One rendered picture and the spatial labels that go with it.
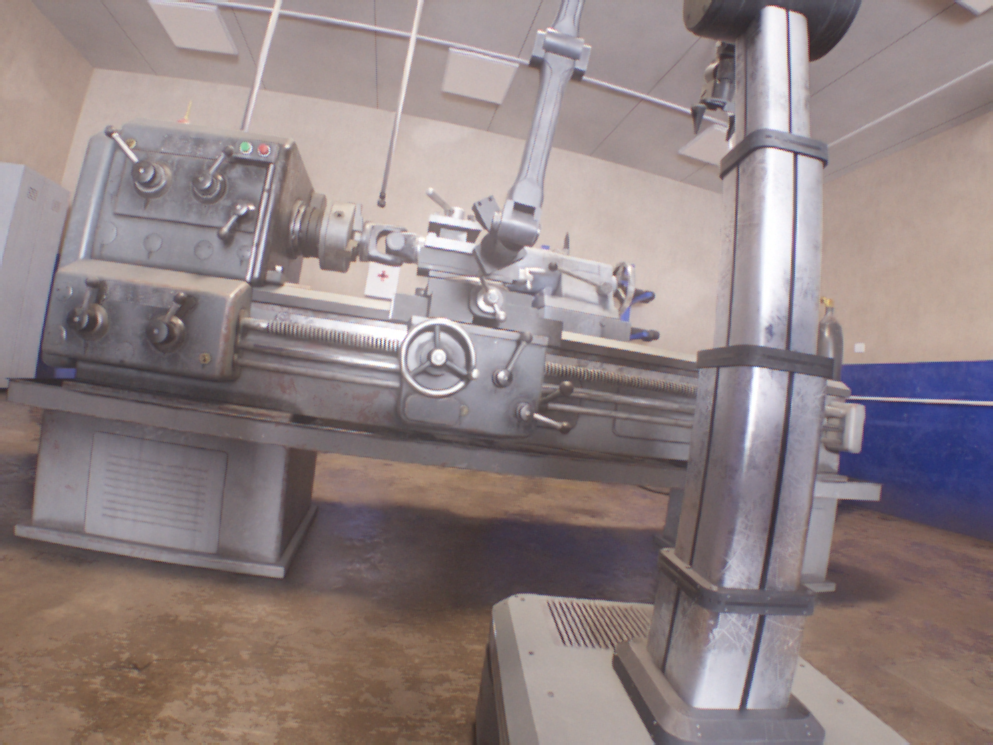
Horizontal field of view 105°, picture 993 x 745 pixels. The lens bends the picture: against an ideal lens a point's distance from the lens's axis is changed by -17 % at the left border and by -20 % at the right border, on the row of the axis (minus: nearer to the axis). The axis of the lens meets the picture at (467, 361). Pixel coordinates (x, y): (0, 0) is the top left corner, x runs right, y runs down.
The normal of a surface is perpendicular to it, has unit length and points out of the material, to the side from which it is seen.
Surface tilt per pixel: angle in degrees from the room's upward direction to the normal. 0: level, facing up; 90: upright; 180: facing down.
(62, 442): 90
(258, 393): 90
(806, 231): 90
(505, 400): 90
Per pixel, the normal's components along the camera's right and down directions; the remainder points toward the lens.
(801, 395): 0.01, -0.05
